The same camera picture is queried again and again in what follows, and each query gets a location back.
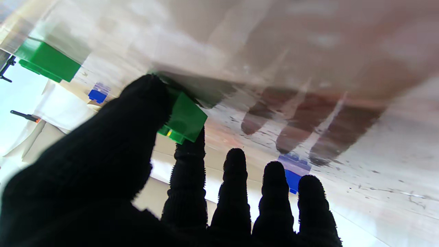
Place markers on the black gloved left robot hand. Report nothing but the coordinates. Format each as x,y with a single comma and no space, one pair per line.
96,178

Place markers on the blue toy brick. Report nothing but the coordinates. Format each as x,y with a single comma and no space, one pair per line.
97,96
292,180

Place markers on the green toy brick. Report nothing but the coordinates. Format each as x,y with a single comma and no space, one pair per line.
48,60
187,118

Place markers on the black rod orange tip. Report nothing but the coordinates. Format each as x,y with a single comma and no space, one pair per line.
22,115

